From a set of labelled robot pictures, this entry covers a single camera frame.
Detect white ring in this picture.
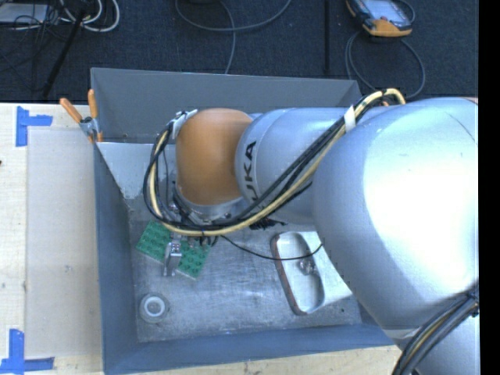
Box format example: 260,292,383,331
138,291,171,324

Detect grey metal bin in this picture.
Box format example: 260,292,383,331
90,66,404,375

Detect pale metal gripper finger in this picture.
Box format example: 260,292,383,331
162,241,184,278

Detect green studded flat block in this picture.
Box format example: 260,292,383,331
135,220,213,280

